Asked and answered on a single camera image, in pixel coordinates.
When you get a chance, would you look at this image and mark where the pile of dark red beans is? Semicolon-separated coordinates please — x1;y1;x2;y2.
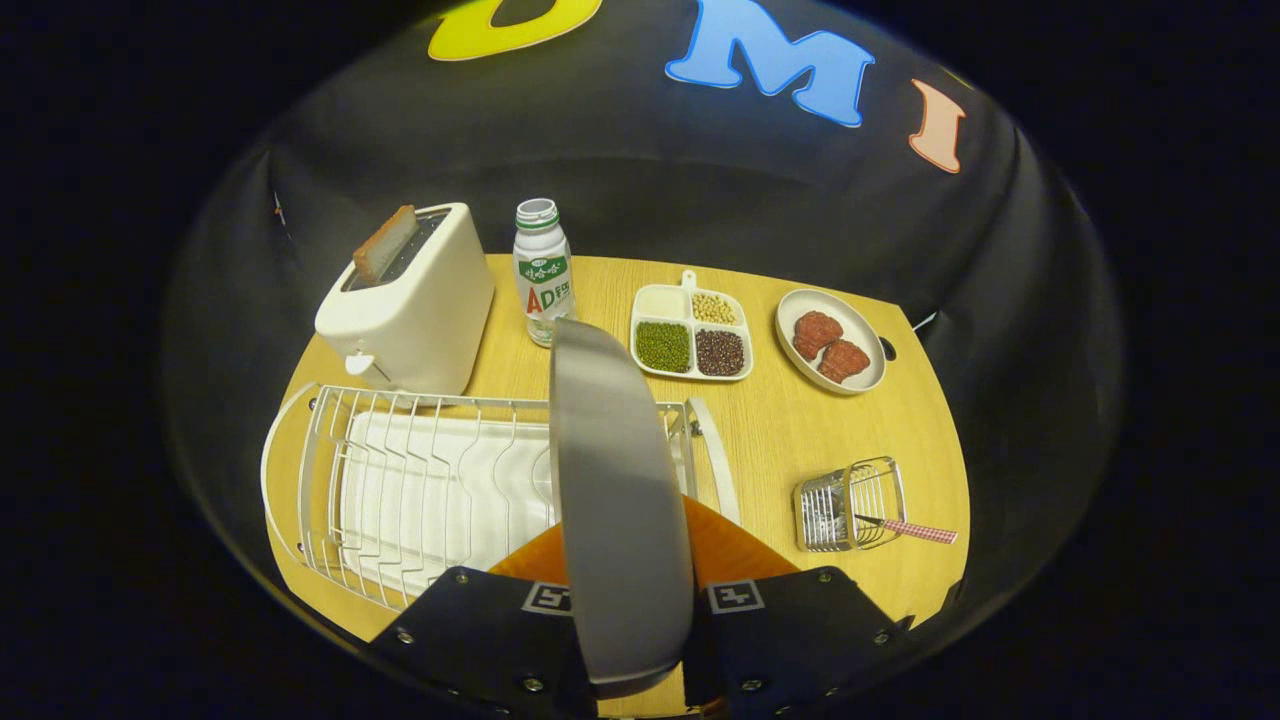
695;329;747;377

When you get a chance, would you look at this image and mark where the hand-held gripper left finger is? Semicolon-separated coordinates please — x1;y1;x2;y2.
362;520;601;720

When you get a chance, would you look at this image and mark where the beige round plate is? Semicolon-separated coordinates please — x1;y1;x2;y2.
548;318;697;699

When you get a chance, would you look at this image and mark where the black backdrop cloth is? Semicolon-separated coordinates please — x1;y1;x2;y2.
160;0;1126;651

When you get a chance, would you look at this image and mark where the metal wire basket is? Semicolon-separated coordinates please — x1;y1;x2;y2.
793;457;909;553

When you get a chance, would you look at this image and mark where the spoon with checkered handle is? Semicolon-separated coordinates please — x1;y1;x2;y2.
815;512;959;546

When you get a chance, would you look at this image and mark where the brown toast slice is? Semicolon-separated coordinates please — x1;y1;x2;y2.
352;205;421;286

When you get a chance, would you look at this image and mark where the white bottle with green label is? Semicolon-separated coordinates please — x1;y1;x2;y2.
512;198;578;349

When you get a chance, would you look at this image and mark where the white toaster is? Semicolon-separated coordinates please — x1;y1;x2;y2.
314;203;496;397

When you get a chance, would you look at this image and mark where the beige oval dish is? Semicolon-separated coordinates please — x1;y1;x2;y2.
775;288;888;396

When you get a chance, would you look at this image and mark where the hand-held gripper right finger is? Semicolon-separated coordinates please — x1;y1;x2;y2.
683;495;916;720

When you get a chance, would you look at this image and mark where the white divided snack tray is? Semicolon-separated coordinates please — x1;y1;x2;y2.
629;270;755;383

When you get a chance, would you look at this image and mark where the pile of green beans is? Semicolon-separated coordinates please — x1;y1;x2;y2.
636;321;692;374

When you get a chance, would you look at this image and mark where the red meat patty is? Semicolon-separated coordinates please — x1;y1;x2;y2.
818;339;872;385
792;310;844;361

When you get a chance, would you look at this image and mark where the white wire dish rack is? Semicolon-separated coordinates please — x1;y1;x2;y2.
260;380;743;613

